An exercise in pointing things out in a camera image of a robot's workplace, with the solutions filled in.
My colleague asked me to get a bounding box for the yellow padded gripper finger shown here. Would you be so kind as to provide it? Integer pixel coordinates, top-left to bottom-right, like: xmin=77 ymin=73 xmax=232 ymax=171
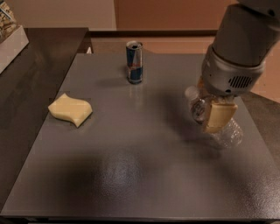
xmin=202 ymin=99 xmax=238 ymax=134

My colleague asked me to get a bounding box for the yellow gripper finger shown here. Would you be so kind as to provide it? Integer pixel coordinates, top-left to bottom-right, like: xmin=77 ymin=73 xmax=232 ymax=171
xmin=197 ymin=77 xmax=208 ymax=95

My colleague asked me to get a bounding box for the clear plastic water bottle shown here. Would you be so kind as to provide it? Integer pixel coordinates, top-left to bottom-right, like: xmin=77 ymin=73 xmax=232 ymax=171
xmin=185 ymin=86 xmax=243 ymax=149

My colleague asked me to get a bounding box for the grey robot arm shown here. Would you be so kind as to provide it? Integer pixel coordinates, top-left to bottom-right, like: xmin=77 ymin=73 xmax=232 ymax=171
xmin=198 ymin=0 xmax=280 ymax=133

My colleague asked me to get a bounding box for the blue silver energy drink can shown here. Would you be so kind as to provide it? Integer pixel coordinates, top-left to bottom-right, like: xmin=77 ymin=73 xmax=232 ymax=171
xmin=126 ymin=40 xmax=143 ymax=84

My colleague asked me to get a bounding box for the yellow wavy sponge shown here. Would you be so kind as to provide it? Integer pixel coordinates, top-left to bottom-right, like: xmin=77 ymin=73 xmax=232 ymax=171
xmin=48 ymin=94 xmax=93 ymax=128

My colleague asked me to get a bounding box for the white box with items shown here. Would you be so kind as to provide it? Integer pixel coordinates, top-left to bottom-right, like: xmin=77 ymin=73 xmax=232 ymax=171
xmin=0 ymin=0 xmax=29 ymax=74

